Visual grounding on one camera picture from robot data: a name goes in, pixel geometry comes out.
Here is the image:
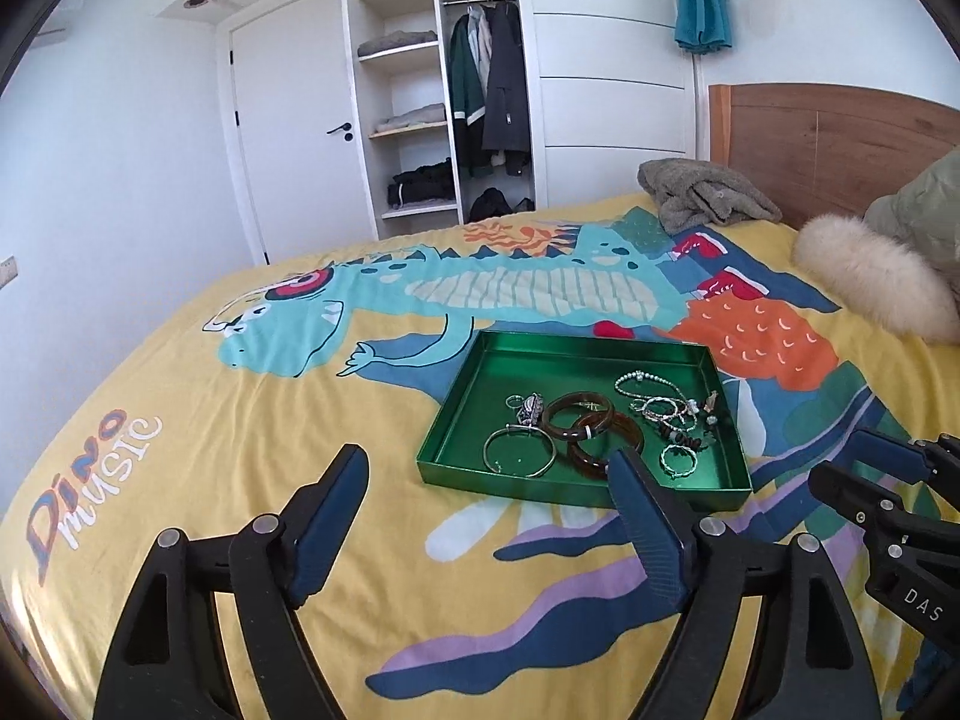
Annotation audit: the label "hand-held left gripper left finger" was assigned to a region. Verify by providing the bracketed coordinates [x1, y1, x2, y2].
[94, 444, 371, 720]

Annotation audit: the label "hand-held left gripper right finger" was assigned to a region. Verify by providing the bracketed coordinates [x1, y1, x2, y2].
[606, 446, 882, 720]

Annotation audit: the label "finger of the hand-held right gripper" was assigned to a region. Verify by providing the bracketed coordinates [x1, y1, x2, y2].
[855, 429, 960, 518]
[808, 463, 960, 638]

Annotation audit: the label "amber bangle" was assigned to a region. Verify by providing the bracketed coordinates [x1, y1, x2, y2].
[568, 411, 644, 477]

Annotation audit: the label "black bead bracelet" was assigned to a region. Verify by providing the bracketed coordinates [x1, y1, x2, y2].
[656, 420, 713, 451]

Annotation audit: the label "thin silver chain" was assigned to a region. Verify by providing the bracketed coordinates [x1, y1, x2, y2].
[634, 395, 702, 428]

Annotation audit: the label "dark brown bangle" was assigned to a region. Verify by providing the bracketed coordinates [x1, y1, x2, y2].
[544, 391, 616, 442]

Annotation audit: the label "silver bead bracelet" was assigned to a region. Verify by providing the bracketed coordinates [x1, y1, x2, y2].
[615, 370, 680, 402]

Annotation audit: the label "thin silver bangle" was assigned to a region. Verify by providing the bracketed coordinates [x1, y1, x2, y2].
[484, 426, 556, 477]

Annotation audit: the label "green metal tray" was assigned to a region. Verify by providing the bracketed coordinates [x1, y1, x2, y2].
[416, 328, 753, 509]

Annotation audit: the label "yellow printed blanket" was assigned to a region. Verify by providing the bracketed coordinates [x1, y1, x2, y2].
[0, 191, 960, 720]

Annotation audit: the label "olive puffer jacket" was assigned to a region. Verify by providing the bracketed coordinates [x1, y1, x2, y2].
[862, 154, 960, 301]

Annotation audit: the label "grey-green towel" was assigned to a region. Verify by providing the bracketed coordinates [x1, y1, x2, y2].
[637, 159, 785, 233]

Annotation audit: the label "wooden headboard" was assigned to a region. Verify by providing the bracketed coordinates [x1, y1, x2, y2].
[709, 84, 960, 222]

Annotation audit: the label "folded black clothes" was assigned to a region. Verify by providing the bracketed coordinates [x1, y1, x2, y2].
[388, 159, 455, 209]

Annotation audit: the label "black bag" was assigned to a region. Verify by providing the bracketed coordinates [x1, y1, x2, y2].
[469, 187, 535, 217]

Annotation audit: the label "folded light clothes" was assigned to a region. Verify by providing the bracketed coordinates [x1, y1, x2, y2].
[375, 103, 447, 134]

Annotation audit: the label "white door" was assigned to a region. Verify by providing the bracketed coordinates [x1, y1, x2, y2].
[225, 0, 376, 265]

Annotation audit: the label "green hanging jacket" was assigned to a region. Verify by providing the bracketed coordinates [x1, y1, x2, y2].
[448, 11, 488, 177]

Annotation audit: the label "black hanging coat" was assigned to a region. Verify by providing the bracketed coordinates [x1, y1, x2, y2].
[481, 4, 526, 155]

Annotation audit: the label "white wardrobe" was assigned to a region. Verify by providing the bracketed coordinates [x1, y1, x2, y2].
[339, 0, 698, 241]

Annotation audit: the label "folded grey clothes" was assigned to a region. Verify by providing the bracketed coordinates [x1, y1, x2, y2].
[358, 30, 438, 57]

